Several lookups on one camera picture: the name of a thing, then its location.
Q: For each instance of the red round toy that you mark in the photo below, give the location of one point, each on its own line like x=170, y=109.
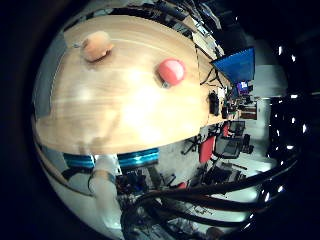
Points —
x=171, y=71

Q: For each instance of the blue metal bar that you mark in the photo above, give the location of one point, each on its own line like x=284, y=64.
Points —
x=138, y=158

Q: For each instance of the large red office chair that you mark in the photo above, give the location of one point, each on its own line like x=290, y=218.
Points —
x=206, y=149

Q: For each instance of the black device on desk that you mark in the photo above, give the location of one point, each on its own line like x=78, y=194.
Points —
x=214, y=104

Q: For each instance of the low red office chair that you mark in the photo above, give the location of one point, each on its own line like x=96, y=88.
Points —
x=182, y=185

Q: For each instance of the black mesh office chair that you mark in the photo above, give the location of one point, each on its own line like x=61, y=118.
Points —
x=229, y=147
x=237, y=128

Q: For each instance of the computer monitor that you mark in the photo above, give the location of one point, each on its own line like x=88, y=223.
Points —
x=243, y=87

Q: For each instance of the orange plush toy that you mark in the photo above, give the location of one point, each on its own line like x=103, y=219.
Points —
x=96, y=45

